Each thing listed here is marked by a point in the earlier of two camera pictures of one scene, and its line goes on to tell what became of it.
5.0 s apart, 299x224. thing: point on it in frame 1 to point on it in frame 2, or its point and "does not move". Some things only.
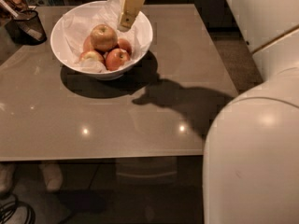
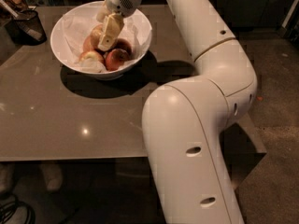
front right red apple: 116,58 does not move
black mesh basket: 26,29 does not move
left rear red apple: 88,45 does not move
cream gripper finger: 133,1 to 124,1
